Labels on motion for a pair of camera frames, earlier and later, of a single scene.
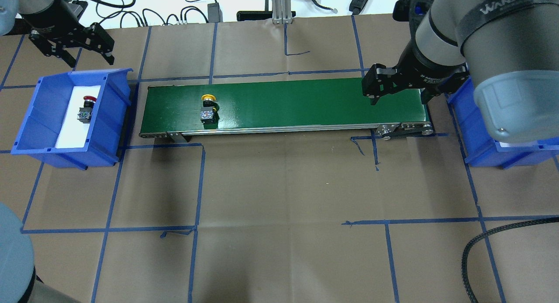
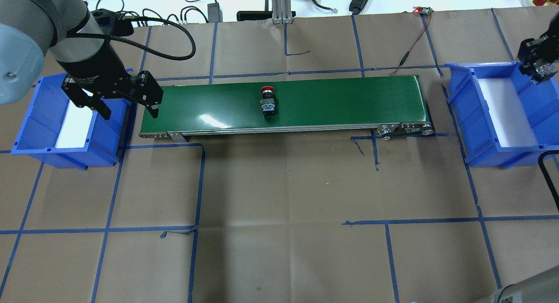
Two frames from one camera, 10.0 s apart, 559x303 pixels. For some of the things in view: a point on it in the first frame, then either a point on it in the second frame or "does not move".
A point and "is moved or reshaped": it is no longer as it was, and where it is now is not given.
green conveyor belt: x=172 y=108 does not move
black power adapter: x=215 y=13 does not move
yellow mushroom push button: x=209 y=114 is moved or reshaped
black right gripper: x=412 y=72 → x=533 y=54
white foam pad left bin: x=74 y=133 does not move
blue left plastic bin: x=40 y=132 does not move
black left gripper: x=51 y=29 → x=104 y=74
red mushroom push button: x=84 y=113 → x=268 y=105
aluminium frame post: x=281 y=6 does not move
